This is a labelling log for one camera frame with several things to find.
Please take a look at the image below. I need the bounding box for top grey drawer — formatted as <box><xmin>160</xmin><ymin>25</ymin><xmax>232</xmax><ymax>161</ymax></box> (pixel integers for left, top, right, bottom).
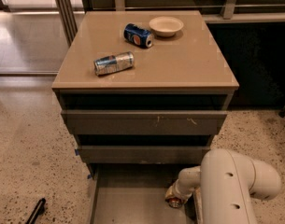
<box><xmin>62</xmin><ymin>110</ymin><xmax>227</xmax><ymax>135</ymax></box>

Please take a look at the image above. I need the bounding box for white bowl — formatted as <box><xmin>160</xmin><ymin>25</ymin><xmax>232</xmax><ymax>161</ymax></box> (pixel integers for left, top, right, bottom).
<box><xmin>149</xmin><ymin>17</ymin><xmax>184</xmax><ymax>37</ymax></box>

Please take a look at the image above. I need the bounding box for silver blue crushed can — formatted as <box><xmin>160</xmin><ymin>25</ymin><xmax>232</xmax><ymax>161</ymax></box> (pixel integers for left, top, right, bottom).
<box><xmin>93</xmin><ymin>51</ymin><xmax>135</xmax><ymax>76</ymax></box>

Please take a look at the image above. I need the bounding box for grey drawer cabinet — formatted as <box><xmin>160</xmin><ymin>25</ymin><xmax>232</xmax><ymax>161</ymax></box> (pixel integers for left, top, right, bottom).
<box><xmin>51</xmin><ymin>10</ymin><xmax>239</xmax><ymax>224</ymax></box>

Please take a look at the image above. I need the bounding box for bottom open grey drawer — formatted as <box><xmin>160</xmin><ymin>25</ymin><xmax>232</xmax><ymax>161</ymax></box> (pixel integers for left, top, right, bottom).
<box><xmin>90</xmin><ymin>164</ymin><xmax>198</xmax><ymax>224</ymax></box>

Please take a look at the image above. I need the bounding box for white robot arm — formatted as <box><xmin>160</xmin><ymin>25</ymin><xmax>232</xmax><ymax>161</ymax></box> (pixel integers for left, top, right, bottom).
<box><xmin>165</xmin><ymin>148</ymin><xmax>282</xmax><ymax>224</ymax></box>

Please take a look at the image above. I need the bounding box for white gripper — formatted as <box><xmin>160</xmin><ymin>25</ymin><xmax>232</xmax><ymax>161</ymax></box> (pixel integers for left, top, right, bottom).
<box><xmin>164</xmin><ymin>166</ymin><xmax>201</xmax><ymax>203</ymax></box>

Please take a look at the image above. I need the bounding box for metal window frame post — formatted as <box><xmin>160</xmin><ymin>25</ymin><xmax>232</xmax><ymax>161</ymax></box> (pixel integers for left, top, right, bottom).
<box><xmin>55</xmin><ymin>0</ymin><xmax>78</xmax><ymax>46</ymax></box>

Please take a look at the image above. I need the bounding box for blue pepsi can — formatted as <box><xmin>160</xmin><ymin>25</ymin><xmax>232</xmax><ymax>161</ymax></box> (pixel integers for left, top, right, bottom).
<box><xmin>123</xmin><ymin>23</ymin><xmax>154</xmax><ymax>48</ymax></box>

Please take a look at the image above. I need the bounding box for black object on floor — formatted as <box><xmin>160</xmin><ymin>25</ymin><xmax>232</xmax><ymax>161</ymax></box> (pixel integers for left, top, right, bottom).
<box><xmin>25</xmin><ymin>198</ymin><xmax>46</xmax><ymax>224</ymax></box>

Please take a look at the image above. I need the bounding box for middle grey drawer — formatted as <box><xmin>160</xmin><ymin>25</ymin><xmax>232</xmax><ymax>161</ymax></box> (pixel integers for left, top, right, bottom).
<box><xmin>78</xmin><ymin>146</ymin><xmax>210</xmax><ymax>164</ymax></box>

